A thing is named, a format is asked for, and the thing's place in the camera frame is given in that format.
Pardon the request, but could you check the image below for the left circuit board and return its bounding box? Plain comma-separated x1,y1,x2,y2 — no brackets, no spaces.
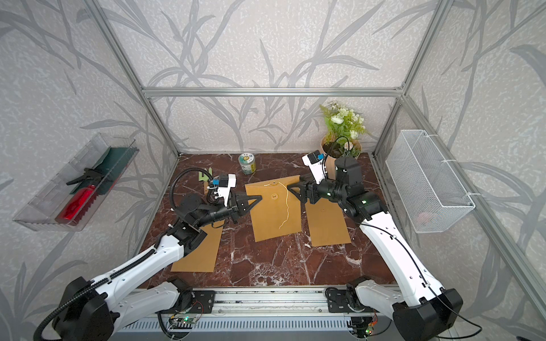
168,315,200,330

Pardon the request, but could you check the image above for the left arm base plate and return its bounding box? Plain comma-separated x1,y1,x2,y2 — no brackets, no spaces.
160,290,216,315

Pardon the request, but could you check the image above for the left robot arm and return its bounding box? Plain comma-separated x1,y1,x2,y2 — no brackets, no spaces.
33,193,262,340

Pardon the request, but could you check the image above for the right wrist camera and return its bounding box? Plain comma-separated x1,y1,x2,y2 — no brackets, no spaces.
302,150,326,185

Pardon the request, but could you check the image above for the small labelled tin can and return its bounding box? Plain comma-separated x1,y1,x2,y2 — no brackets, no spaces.
238,153,257,175

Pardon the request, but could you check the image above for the aluminium front rail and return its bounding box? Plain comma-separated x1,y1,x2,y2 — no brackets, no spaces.
87,286,449,320

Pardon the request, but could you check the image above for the clear plastic wall bin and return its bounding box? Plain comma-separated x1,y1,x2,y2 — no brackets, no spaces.
13,133,139,232

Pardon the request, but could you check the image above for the green garden hand fork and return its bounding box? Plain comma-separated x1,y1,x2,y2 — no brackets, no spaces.
203,168,213,194

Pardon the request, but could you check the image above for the kraft file bag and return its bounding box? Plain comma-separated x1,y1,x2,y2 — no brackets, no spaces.
245,176,301,242
171,225,223,273
305,199,351,247

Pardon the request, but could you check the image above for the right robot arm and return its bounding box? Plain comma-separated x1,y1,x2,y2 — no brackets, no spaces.
287,151,463,340

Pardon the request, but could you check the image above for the green artificial plant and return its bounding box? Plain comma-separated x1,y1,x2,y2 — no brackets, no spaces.
319,102,368,159

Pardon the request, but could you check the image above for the green dustpan scoop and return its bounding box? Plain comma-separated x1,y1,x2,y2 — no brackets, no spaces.
66,147,139,196

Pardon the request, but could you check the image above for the bag closure string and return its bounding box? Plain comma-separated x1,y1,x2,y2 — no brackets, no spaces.
263,182,291,230

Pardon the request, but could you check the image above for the circuit board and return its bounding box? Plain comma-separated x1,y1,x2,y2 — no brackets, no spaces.
347,316,378,340
168,315,200,330

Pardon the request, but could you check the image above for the right circuit board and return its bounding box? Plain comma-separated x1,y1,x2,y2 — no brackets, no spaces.
347,316,378,340

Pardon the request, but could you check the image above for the white wire mesh basket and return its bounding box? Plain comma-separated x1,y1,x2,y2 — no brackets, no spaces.
386,129,475,234

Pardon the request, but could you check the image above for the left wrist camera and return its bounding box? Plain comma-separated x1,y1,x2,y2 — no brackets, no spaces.
210,173,237,207

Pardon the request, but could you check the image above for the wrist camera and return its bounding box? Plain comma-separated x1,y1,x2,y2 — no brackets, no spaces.
302,150,326,185
210,173,237,207

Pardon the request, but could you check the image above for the peach flower pot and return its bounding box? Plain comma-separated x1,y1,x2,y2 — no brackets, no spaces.
321,136,362,180

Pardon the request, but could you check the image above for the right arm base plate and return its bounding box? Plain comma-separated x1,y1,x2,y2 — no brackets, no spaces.
324,287,378,313

